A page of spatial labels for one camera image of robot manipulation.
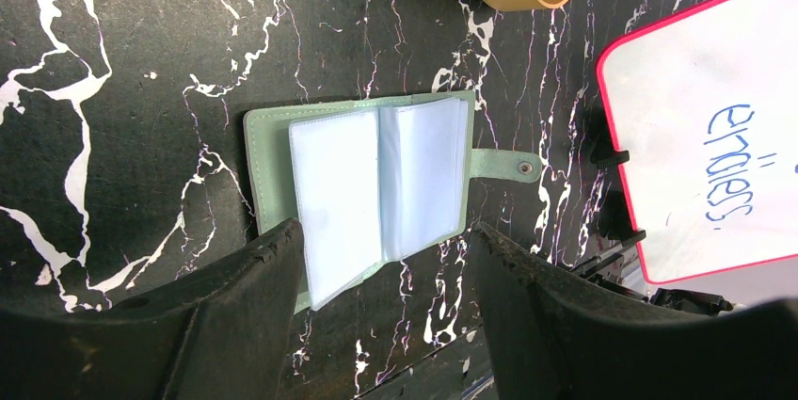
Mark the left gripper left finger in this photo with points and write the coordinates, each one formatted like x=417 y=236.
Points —
x=220 y=332

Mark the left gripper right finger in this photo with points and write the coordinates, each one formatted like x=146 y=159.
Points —
x=553 y=335

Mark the pink framed whiteboard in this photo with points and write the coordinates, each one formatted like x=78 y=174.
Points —
x=705 y=103

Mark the black whiteboard clip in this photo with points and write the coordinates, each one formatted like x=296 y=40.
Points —
x=605 y=155

